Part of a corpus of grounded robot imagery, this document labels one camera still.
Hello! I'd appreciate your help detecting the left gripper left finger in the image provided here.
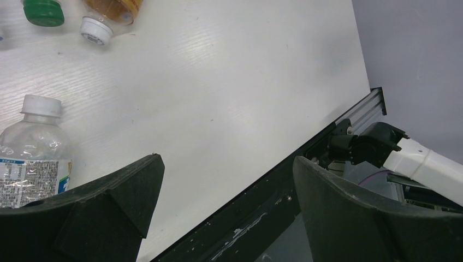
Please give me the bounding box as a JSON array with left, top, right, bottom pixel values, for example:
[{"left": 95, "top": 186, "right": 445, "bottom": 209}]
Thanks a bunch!
[{"left": 1, "top": 154, "right": 165, "bottom": 261}]

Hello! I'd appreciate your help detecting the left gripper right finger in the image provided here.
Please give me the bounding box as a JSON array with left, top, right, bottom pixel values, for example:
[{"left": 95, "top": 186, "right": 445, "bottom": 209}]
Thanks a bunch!
[{"left": 293, "top": 156, "right": 462, "bottom": 261}]

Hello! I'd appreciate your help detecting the amber tea bottle red label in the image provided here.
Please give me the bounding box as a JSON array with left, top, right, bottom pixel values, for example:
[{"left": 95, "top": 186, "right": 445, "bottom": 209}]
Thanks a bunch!
[{"left": 79, "top": 0, "right": 143, "bottom": 46}]

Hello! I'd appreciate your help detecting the clear bottle green label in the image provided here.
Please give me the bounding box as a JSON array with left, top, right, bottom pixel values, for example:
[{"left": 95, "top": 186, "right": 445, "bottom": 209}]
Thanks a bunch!
[{"left": 22, "top": 0, "right": 65, "bottom": 27}]

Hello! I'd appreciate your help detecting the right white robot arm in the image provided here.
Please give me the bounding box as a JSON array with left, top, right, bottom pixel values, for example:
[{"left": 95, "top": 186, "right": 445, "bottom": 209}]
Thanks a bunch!
[{"left": 328, "top": 122, "right": 462, "bottom": 206}]

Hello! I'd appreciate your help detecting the crushed clear bottle white cap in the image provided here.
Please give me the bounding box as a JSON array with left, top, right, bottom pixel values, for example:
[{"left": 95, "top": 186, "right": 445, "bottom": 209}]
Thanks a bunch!
[{"left": 1, "top": 94, "right": 73, "bottom": 208}]

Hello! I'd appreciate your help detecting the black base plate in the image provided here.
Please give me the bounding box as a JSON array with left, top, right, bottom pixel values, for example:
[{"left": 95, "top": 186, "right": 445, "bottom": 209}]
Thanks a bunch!
[{"left": 154, "top": 119, "right": 351, "bottom": 261}]

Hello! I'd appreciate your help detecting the aluminium frame rail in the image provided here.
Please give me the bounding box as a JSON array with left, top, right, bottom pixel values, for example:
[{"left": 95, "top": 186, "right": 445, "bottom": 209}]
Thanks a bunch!
[{"left": 334, "top": 87, "right": 387, "bottom": 135}]

